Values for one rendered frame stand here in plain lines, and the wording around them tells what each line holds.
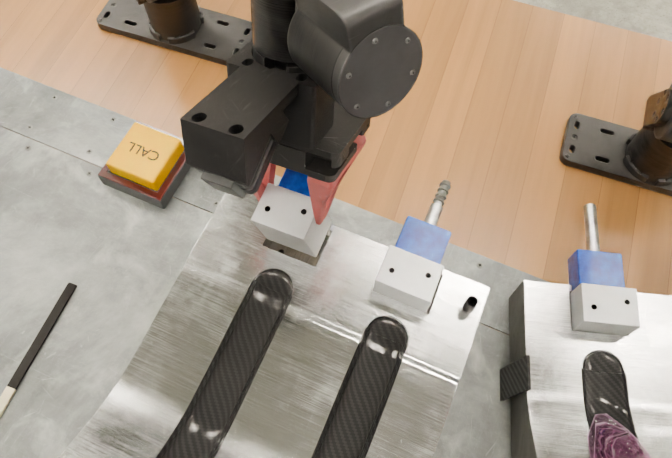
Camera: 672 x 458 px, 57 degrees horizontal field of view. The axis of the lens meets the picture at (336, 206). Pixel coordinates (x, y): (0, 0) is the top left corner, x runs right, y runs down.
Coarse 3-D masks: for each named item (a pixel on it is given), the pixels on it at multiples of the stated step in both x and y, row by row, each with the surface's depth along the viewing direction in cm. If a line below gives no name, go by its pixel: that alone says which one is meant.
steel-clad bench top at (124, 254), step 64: (0, 128) 72; (64, 128) 72; (128, 128) 73; (0, 192) 69; (64, 192) 69; (192, 192) 69; (0, 256) 65; (64, 256) 65; (128, 256) 65; (448, 256) 66; (0, 320) 62; (64, 320) 62; (128, 320) 62; (0, 384) 59; (64, 384) 59; (0, 448) 57; (64, 448) 57; (448, 448) 57
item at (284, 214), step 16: (288, 176) 53; (304, 176) 53; (272, 192) 52; (288, 192) 51; (304, 192) 53; (256, 208) 51; (272, 208) 51; (288, 208) 51; (304, 208) 51; (256, 224) 52; (272, 224) 51; (288, 224) 50; (304, 224) 50; (320, 224) 53; (272, 240) 56; (288, 240) 53; (304, 240) 50; (320, 240) 54
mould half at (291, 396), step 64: (192, 256) 56; (256, 256) 56; (384, 256) 56; (192, 320) 54; (320, 320) 53; (448, 320) 53; (128, 384) 51; (192, 384) 51; (256, 384) 51; (320, 384) 51; (448, 384) 51; (128, 448) 48; (256, 448) 49; (384, 448) 49
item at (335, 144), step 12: (264, 60) 41; (288, 72) 40; (300, 72) 41; (336, 108) 47; (336, 120) 45; (348, 120) 45; (360, 120) 46; (336, 132) 44; (348, 132) 44; (360, 132) 46; (288, 144) 44; (324, 144) 43; (336, 144) 43; (348, 144) 44; (324, 156) 43; (336, 156) 43
